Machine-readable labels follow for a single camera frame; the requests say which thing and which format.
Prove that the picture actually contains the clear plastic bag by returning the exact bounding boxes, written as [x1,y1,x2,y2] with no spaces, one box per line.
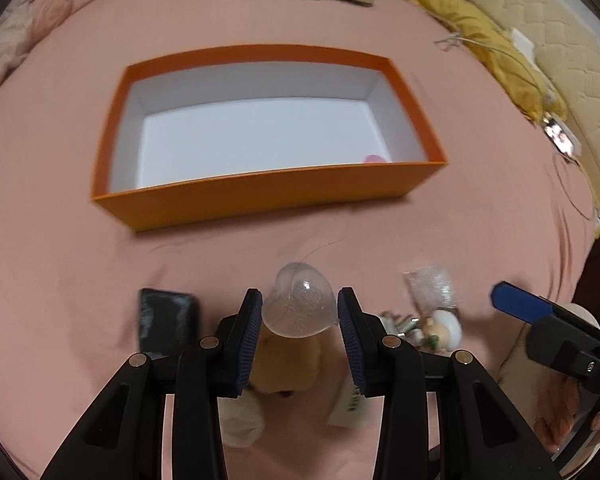
[402,266,462,317]

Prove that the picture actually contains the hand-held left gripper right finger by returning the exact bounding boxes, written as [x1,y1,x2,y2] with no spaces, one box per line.
[337,286,563,480]

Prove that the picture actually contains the thin wire loop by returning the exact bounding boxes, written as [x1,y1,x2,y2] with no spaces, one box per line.
[552,157,598,221]

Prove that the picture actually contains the person's right hand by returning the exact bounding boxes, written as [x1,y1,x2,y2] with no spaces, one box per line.
[532,375,600,453]

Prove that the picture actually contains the pink duvet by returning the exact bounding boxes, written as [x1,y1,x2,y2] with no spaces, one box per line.
[0,0,136,106]

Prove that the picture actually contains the brown plush toy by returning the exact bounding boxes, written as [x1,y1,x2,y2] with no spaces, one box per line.
[250,322,331,395]

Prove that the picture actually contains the yellow pillow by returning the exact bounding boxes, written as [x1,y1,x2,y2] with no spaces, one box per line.
[397,0,568,121]

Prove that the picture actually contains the phone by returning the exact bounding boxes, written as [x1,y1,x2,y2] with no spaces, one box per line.
[542,115,583,158]

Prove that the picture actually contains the clear heart-shaped shell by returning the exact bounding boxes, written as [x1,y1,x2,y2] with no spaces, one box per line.
[261,261,342,338]

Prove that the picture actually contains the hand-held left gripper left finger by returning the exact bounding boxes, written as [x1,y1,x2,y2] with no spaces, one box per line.
[40,287,264,480]

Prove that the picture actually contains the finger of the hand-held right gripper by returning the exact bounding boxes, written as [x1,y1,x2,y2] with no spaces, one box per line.
[490,281,571,324]

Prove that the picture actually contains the person's leg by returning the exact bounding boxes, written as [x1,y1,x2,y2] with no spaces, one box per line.
[497,302,600,421]

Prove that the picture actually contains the white cable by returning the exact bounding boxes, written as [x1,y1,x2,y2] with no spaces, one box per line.
[434,30,556,106]

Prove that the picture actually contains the egg-shaped toy figure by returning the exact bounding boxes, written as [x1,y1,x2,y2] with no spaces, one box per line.
[420,309,463,352]

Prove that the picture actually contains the cream padded headboard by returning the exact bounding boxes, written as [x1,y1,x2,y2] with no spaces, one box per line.
[430,0,600,221]

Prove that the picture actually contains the orange cardboard box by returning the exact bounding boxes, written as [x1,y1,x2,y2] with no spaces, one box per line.
[91,44,449,233]

